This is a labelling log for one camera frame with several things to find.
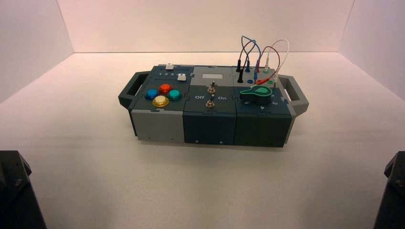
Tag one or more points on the white button with blue triangle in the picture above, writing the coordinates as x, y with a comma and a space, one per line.
170, 66

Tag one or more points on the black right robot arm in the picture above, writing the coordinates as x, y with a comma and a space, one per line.
394, 196

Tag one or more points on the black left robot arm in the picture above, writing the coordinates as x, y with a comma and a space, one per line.
15, 196

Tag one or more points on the grey and teal control box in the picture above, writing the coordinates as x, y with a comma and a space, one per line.
208, 124

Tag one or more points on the green dome push button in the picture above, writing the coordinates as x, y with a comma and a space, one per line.
174, 94

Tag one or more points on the white rectangular label plate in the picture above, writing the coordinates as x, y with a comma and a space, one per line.
212, 76

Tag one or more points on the yellow dome push button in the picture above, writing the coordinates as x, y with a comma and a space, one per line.
160, 101

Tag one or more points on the orange dome push button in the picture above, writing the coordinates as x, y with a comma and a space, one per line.
165, 88

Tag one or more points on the blue dome push button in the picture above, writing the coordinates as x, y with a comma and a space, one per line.
151, 93

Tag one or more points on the green and black rotary knob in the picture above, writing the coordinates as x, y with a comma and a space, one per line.
258, 95

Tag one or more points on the green jack socket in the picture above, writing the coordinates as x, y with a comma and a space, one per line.
266, 71
270, 82

